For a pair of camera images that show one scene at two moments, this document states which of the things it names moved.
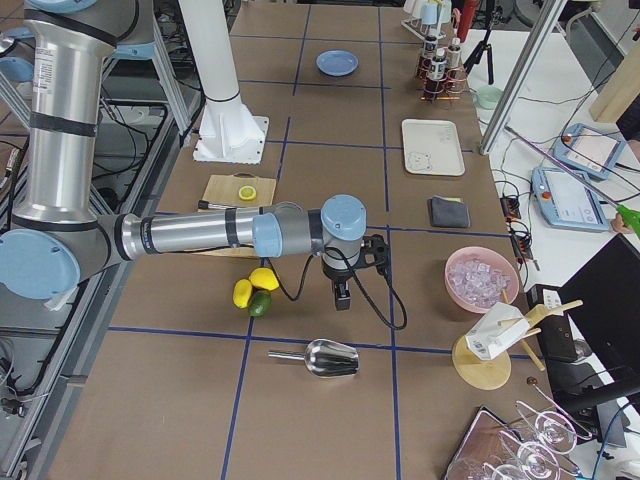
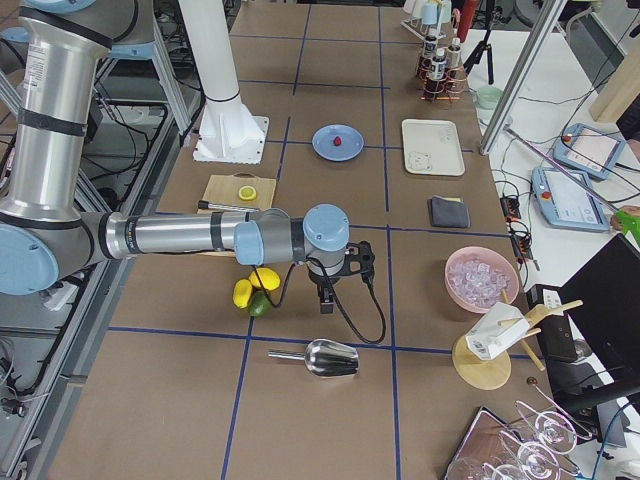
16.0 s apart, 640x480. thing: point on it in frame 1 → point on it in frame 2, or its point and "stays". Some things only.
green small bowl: (488, 96) stays
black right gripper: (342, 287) → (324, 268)
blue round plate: (337, 63) → (353, 142)
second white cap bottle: (455, 53) stays
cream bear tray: (432, 147) stays
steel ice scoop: (325, 358) stays
